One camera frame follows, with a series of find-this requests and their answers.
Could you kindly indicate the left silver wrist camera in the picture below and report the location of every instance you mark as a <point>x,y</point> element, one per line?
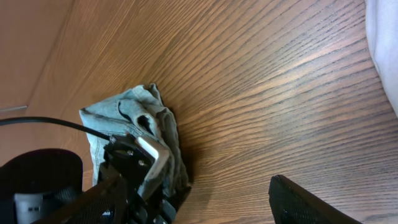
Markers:
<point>160,155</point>

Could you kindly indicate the beige pink shorts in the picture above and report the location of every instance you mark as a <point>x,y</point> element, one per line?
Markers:
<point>381,33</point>

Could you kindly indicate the light blue denim shorts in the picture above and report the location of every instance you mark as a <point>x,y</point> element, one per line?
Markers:
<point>139,111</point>

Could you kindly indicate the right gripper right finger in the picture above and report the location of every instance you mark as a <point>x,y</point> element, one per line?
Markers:
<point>292,204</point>

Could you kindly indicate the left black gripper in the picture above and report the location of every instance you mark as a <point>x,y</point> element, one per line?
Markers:
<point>123,155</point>

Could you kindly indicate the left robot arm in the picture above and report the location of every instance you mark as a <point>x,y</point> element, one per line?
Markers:
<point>45,186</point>

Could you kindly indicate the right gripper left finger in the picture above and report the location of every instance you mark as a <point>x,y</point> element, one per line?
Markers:
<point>111,194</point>

